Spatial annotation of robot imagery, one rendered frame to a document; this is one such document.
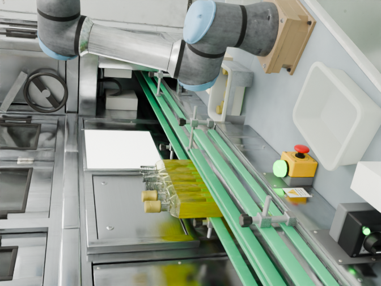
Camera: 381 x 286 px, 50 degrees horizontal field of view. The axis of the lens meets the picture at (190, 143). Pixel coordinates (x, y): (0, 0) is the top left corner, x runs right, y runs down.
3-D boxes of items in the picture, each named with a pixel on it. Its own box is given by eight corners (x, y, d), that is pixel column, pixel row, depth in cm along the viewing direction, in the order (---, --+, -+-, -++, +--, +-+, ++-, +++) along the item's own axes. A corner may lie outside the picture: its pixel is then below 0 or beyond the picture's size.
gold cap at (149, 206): (161, 204, 117) (146, 204, 116) (160, 215, 118) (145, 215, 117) (159, 198, 120) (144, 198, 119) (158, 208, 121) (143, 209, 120)
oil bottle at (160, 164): (210, 172, 150) (152, 173, 144) (212, 159, 148) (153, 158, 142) (214, 180, 145) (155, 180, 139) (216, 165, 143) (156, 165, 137)
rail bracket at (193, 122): (207, 148, 152) (174, 148, 148) (214, 105, 145) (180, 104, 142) (209, 152, 149) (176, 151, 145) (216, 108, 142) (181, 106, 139)
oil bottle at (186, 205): (231, 207, 129) (165, 209, 123) (234, 192, 127) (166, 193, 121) (237, 217, 124) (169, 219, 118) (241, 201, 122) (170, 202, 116)
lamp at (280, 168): (279, 172, 111) (269, 172, 110) (283, 156, 110) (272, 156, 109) (287, 180, 107) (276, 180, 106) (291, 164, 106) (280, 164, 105)
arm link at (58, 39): (227, 58, 114) (29, 11, 109) (213, 99, 124) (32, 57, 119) (228, 36, 122) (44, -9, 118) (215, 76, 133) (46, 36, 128)
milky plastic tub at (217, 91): (226, 114, 169) (206, 113, 166) (236, 60, 160) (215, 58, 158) (241, 130, 154) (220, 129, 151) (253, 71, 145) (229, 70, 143)
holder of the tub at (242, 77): (225, 126, 171) (207, 126, 169) (237, 61, 160) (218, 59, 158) (240, 143, 156) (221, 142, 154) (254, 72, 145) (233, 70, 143)
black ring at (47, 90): (68, 111, 217) (24, 109, 211) (68, 71, 208) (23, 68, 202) (67, 114, 212) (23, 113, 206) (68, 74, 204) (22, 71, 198)
